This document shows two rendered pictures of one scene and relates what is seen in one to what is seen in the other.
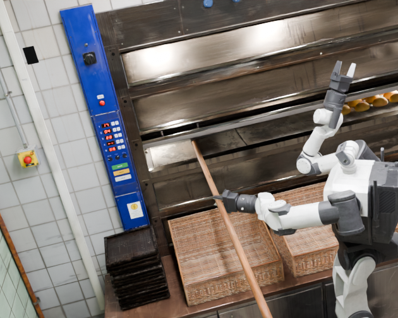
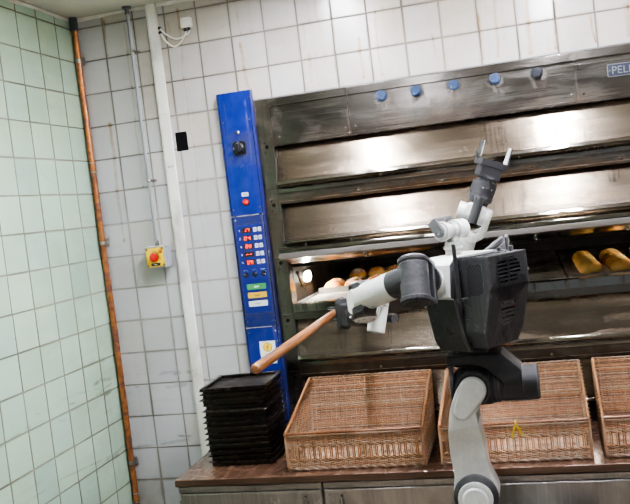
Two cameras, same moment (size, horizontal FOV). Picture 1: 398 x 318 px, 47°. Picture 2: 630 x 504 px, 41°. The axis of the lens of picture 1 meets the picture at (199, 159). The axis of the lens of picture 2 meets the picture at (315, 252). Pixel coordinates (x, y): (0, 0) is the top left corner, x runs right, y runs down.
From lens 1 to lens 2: 175 cm
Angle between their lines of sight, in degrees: 30
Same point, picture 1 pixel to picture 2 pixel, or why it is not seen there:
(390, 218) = (480, 304)
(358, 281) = (460, 411)
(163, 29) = (327, 123)
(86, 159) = (221, 273)
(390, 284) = not seen: outside the picture
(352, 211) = (414, 272)
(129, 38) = (287, 130)
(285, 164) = not seen: hidden behind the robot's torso
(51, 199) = (174, 319)
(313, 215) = (378, 282)
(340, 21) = (557, 127)
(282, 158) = not seen: hidden behind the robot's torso
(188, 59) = (352, 160)
